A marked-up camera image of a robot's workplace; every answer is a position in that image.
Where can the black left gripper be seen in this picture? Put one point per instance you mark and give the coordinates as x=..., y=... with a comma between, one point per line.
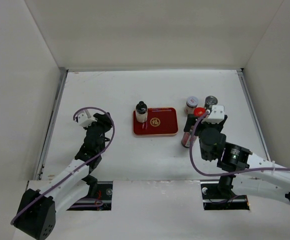
x=103, y=120

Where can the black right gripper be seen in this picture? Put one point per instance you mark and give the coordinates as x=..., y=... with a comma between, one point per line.
x=219, y=126

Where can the dark red sauce bottle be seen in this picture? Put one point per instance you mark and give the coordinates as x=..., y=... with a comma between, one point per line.
x=186, y=138

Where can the black cap clear bottle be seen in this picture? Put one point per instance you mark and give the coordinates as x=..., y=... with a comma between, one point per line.
x=141, y=112

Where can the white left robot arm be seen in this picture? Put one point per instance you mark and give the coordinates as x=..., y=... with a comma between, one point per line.
x=39, y=208

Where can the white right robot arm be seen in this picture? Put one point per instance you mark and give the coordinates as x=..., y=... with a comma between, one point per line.
x=243, y=172

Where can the red lid white jar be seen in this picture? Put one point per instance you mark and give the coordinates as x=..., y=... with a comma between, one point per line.
x=200, y=111

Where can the grey lid spice jar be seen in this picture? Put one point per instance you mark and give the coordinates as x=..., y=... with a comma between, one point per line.
x=210, y=101

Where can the white lid spice jar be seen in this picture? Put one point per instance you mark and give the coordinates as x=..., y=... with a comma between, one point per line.
x=191, y=104

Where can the red lacquer tray gold rim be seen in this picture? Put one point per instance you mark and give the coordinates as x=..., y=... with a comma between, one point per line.
x=160, y=122

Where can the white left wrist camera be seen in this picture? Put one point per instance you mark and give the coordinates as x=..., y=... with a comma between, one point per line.
x=84, y=118

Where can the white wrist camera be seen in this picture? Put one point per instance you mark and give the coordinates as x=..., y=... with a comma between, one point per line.
x=84, y=118
x=215, y=114

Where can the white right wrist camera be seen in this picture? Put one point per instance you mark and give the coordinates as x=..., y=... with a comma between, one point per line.
x=215, y=114

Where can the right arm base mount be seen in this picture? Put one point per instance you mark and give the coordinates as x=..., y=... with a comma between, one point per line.
x=217, y=195

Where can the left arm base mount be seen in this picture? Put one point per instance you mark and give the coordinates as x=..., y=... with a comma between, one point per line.
x=99, y=197

